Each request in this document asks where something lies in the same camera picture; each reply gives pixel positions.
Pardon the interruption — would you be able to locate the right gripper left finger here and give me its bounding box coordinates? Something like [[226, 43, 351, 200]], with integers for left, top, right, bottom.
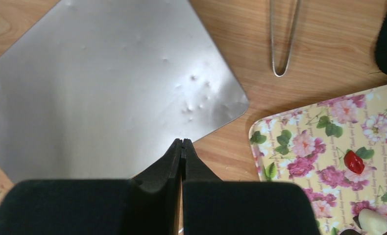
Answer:
[[0, 139, 182, 235]]

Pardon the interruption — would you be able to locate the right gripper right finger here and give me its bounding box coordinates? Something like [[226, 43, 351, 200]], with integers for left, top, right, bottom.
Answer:
[[182, 139, 319, 235]]

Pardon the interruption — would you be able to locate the metallic box lid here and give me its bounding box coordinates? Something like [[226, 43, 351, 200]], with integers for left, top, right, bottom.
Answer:
[[0, 0, 249, 183]]

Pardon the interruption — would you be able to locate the white chocolate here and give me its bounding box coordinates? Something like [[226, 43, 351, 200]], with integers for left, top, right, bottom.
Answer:
[[358, 209, 387, 235]]

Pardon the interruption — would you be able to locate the floral rectangular tray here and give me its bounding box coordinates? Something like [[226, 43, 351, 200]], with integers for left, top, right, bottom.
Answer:
[[248, 85, 387, 235]]

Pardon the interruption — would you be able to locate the red candy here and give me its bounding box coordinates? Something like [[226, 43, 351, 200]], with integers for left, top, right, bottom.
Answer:
[[344, 150, 365, 174]]

